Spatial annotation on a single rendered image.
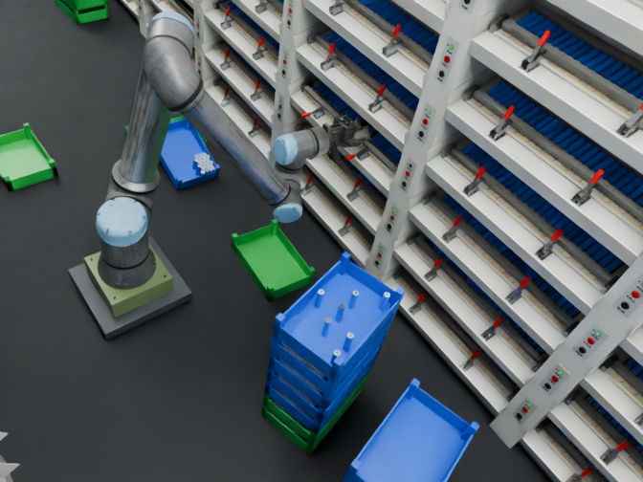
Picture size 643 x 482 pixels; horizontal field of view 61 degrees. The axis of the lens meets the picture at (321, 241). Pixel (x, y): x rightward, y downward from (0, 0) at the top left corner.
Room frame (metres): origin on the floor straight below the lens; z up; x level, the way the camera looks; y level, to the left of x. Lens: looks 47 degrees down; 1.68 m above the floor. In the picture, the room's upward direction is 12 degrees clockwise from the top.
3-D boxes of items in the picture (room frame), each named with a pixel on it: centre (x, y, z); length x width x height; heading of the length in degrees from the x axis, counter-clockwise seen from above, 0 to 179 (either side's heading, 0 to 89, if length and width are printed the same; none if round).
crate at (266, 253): (1.37, 0.17, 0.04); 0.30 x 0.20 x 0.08; 42
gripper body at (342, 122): (1.50, 0.02, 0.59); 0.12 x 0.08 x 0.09; 134
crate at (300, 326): (0.84, -0.09, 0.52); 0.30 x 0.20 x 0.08; 152
